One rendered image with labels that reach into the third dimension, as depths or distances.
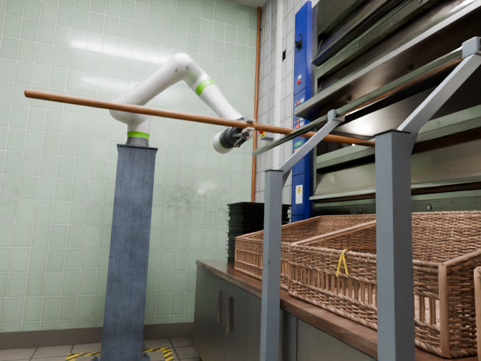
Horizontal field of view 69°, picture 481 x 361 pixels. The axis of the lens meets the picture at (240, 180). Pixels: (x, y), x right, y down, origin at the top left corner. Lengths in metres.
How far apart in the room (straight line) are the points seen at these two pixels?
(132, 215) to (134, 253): 0.21
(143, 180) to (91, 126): 0.78
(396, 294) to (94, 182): 2.20
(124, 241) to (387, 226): 1.56
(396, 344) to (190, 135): 2.26
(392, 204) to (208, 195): 2.12
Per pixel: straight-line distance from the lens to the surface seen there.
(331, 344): 0.89
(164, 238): 2.58
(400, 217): 0.63
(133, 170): 2.00
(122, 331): 2.05
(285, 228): 1.78
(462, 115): 1.34
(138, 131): 2.08
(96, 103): 1.36
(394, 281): 0.62
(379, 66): 1.46
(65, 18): 2.93
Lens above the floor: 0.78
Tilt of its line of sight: 7 degrees up
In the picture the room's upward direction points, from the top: 2 degrees clockwise
